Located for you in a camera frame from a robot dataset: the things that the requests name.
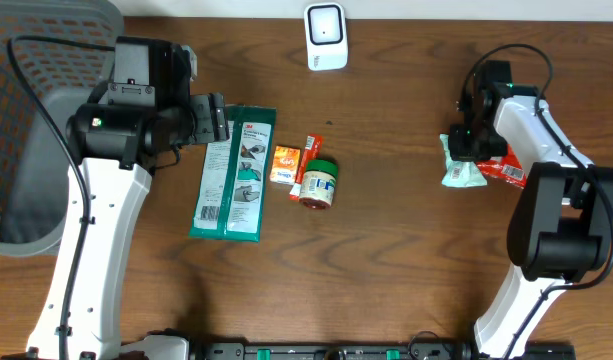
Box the green white packet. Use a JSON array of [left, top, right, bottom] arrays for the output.
[[189, 105, 277, 243]]

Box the pale green tissue pack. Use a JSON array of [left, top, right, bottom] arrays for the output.
[[439, 134, 487, 188]]

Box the green lid seasoning jar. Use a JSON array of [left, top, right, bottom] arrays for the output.
[[299, 159, 338, 210]]

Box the small orange carton box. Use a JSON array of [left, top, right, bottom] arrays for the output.
[[270, 145, 301, 185]]

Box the red snack bag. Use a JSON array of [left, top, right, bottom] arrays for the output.
[[476, 146, 527, 188]]

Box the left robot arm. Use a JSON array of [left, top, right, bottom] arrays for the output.
[[23, 37, 229, 359]]

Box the grey plastic mesh basket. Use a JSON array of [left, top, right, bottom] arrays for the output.
[[0, 0, 124, 257]]

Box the white barcode scanner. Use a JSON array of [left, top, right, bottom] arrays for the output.
[[303, 2, 349, 72]]

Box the small red stick packet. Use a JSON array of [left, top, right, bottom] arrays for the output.
[[289, 134, 324, 201]]

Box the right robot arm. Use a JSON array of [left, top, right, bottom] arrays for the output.
[[448, 60, 613, 359]]

